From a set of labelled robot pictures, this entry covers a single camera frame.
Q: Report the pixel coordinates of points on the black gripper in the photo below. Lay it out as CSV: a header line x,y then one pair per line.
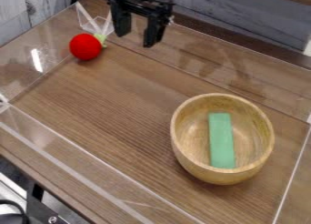
x,y
157,10

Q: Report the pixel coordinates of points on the red felt radish toy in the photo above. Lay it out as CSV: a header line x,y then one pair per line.
x,y
86,45

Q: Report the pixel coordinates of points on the clear acrylic table barrier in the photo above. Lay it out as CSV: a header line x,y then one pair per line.
x,y
85,125

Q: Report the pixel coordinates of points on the green rectangular block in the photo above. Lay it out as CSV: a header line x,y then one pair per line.
x,y
222,146

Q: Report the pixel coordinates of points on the wooden bowl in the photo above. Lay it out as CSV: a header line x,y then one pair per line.
x,y
254,137

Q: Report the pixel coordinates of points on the clear acrylic corner bracket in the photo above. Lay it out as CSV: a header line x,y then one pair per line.
x,y
97,25

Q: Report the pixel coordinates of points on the black table leg bracket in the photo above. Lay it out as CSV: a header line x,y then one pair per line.
x,y
39,213

